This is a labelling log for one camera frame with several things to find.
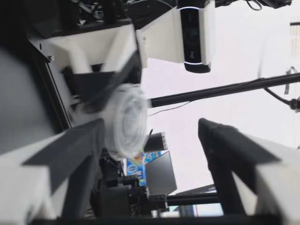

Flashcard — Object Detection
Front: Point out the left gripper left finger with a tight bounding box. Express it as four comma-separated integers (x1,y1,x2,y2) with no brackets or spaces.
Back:
0,118,106,225

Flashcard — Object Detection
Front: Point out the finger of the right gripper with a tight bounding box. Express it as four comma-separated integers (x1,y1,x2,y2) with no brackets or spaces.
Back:
27,22,144,113

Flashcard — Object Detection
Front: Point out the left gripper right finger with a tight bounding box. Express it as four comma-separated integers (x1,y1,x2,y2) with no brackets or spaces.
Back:
197,117,300,225

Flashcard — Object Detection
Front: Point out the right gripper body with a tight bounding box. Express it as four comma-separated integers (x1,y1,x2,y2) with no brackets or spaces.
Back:
63,0,132,27

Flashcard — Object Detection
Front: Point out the clear plastic cup with lid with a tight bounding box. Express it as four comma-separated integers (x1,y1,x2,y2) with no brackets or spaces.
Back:
102,82,149,159

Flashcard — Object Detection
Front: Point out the colourful printed box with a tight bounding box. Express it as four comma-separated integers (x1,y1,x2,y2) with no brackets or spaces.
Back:
126,150,170,188

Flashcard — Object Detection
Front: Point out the dark computer screen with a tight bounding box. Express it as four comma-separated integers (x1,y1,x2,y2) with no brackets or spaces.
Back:
144,150,178,195

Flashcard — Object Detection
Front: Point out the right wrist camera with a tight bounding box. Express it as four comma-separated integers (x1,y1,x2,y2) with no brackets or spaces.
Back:
135,0,216,74

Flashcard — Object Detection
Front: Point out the black frame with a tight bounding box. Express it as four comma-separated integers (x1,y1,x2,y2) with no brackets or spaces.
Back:
149,72,300,206

